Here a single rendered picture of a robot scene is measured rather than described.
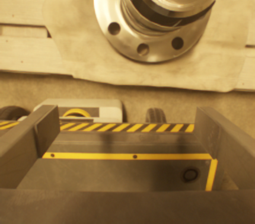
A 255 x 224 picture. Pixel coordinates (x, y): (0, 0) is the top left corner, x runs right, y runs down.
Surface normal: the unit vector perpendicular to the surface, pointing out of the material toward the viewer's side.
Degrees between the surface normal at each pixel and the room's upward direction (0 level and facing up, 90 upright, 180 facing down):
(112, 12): 0
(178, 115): 0
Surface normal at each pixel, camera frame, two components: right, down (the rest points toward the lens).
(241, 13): -0.71, -0.24
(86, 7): 0.85, 0.15
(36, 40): 0.01, 0.29
